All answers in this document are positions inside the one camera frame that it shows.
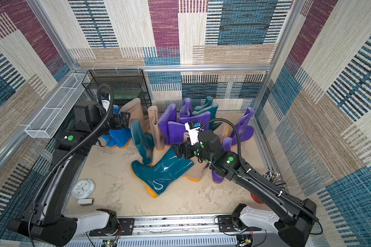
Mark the blue rain boot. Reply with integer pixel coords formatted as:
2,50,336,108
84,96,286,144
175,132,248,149
101,105,119,148
109,128,132,149

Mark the beige tall rain boot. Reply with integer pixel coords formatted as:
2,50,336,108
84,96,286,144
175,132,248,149
120,98,149,132

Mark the beige short rain boot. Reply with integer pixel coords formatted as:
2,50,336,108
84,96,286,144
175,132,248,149
182,132,208,182

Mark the slim teal rain boot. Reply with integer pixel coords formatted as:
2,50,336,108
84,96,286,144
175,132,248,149
130,120,155,166

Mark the large teal rain boot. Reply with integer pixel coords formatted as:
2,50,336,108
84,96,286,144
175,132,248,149
131,148,194,198

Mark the purple short rain boot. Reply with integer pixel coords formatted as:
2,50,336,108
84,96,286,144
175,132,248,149
168,121,187,144

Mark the beige slim rain boot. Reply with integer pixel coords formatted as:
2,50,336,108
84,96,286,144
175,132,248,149
147,106,165,151

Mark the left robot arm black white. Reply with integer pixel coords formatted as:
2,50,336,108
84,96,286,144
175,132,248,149
7,84,130,247

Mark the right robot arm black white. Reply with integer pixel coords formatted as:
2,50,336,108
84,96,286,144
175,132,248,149
172,120,319,247

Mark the purple tall rain boot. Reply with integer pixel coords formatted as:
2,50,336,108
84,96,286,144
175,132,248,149
158,104,177,146

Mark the purple short boot rear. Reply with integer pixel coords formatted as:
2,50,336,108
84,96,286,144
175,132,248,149
178,112,211,132

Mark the purple boot at back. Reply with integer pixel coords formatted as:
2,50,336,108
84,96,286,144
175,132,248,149
179,98,192,118

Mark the purple boot near right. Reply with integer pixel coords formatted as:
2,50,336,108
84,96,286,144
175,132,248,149
212,137,232,184

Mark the beige boot lying behind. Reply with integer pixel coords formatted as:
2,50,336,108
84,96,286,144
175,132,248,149
213,122,230,142

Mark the teal boot at back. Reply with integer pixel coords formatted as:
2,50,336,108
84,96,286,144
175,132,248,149
194,96,213,112

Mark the purple boot far right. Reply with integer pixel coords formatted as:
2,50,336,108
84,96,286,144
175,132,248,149
236,107,255,142

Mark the white round alarm clock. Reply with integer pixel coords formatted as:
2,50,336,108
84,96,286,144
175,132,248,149
71,179,95,199

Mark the small white grey box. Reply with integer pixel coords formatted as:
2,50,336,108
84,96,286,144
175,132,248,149
77,198,94,206

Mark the red pencil cup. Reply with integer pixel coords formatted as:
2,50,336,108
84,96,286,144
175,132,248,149
250,193,264,204

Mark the white wire mesh basket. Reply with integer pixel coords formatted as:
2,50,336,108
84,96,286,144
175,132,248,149
25,73,85,139

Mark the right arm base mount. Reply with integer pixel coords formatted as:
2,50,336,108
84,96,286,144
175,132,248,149
213,203,261,235

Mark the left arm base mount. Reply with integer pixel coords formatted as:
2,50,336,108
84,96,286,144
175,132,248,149
89,209,135,237

